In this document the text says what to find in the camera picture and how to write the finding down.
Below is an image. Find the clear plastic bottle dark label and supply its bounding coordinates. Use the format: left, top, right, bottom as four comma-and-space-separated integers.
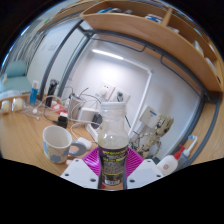
97, 101, 130, 188

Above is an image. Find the white wall box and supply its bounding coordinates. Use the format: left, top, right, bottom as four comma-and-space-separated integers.
139, 105, 159, 129

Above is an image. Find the white power adapter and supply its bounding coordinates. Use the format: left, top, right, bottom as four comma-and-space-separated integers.
78, 107, 101, 126

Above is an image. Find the white wall socket black plug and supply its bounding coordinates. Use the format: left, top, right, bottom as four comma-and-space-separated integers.
109, 88, 131, 104

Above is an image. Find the wooden shelf unit with items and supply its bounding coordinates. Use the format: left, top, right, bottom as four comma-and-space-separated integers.
79, 0, 224, 94

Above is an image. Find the blue tube bottle white cap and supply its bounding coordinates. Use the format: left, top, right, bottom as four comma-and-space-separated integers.
29, 79, 40, 105

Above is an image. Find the cream mug blue map print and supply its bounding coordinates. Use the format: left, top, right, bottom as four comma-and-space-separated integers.
42, 125, 88, 164

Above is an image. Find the white desk lamp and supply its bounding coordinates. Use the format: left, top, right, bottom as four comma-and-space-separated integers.
91, 48, 154, 134

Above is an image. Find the small black charger block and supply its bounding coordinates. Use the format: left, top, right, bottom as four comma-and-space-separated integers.
56, 115, 69, 129

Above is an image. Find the teal bed with pillow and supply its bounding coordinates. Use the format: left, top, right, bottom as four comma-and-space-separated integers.
0, 59, 33, 96

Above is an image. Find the steel cylinder cup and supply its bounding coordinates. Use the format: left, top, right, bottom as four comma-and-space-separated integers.
68, 93, 84, 123

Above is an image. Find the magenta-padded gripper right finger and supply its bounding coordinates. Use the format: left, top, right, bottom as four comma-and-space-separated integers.
127, 147, 164, 190

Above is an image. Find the clear squeeze bottle bent spout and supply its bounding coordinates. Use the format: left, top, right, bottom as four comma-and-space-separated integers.
176, 134, 199, 164

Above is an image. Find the white pump bottle red nozzle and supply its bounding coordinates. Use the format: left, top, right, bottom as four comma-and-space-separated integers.
156, 144, 186, 176

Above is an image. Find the wooden tree creature figurine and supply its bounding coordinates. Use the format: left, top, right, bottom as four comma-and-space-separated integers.
134, 114, 175, 158

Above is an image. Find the black electric shaver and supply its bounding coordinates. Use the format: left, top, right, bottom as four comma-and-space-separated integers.
45, 79, 60, 108

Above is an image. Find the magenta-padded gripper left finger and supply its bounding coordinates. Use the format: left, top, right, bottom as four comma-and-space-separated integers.
60, 147, 101, 190

